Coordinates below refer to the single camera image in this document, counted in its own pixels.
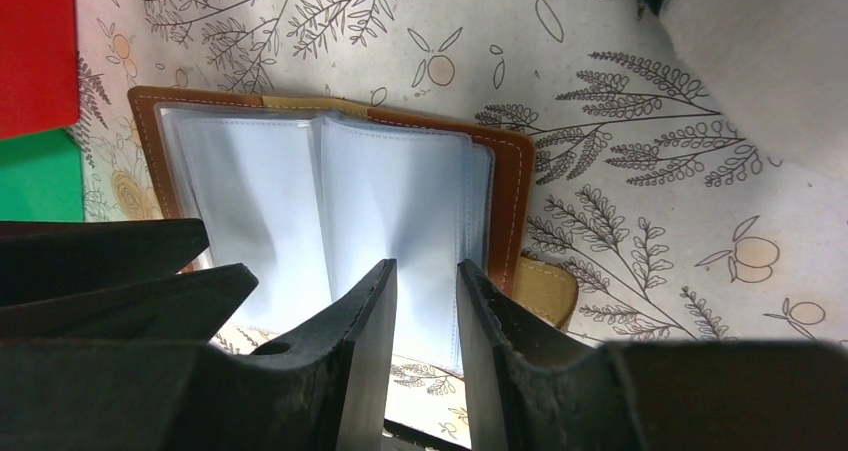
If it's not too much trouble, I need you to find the brown leather card holder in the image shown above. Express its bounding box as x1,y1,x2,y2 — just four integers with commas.
128,86,576,374

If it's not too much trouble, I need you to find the black white checkered pillow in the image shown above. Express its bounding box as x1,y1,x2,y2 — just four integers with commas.
643,0,847,178

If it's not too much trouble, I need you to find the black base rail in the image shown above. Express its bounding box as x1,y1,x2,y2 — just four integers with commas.
379,419,470,451

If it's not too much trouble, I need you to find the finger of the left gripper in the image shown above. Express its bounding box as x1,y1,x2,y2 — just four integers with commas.
1,218,209,306
1,264,258,342

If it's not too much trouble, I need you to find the floral table mat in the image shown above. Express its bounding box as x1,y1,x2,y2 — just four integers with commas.
66,0,848,449

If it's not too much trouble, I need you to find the red bin with card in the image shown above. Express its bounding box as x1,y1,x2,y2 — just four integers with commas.
1,0,79,139

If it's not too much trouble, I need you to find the green plastic bin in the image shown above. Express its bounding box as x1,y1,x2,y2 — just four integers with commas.
1,130,84,222

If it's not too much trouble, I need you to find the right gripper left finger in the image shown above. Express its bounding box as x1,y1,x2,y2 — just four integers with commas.
1,259,397,450

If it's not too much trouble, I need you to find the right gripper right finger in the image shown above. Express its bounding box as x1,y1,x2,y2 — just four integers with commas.
457,260,847,450

